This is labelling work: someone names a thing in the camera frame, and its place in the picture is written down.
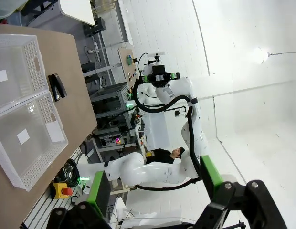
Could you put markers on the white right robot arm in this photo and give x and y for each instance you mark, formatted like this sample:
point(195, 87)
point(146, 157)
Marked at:
point(148, 171)

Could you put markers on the white perforated plastic basket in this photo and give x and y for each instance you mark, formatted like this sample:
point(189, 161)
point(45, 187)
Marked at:
point(31, 62)
point(46, 112)

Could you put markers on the white crumpled sheet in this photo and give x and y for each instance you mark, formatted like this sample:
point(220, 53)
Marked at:
point(138, 214)

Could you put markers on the seated person in black shirt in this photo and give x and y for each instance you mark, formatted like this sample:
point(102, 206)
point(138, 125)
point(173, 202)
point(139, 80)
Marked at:
point(162, 156)

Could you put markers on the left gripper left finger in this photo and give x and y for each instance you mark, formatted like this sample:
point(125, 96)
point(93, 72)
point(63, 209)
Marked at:
point(100, 190)

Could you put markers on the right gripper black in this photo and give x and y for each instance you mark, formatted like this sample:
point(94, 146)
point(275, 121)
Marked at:
point(160, 81)

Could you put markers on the white partition panel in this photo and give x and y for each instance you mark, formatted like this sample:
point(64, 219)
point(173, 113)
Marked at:
point(162, 131)

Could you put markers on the bright studio lamp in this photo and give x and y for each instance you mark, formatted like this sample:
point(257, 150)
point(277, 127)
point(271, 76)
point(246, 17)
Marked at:
point(260, 55)

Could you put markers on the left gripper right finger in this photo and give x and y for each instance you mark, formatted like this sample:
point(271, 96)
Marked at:
point(234, 205)

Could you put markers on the black stapler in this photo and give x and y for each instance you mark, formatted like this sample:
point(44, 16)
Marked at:
point(57, 87)

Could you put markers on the white power strip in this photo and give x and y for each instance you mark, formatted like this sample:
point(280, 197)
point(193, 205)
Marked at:
point(93, 51)

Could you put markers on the wooden task board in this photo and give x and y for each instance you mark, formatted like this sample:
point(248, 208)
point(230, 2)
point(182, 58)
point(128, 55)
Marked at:
point(125, 71)

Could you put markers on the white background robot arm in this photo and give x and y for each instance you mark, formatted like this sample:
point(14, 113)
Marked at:
point(149, 94)

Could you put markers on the grey equipment rack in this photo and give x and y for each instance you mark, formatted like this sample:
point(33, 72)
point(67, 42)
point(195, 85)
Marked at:
point(109, 105)

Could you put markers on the black device on stand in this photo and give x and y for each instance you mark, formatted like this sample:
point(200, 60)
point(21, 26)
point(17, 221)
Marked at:
point(99, 23)

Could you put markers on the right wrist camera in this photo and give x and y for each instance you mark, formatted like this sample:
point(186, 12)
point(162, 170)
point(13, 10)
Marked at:
point(158, 58)

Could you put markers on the white table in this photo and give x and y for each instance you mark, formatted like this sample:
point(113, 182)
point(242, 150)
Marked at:
point(76, 12)

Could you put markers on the yellow emergency stop button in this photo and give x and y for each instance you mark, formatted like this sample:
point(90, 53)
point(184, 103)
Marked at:
point(58, 190)

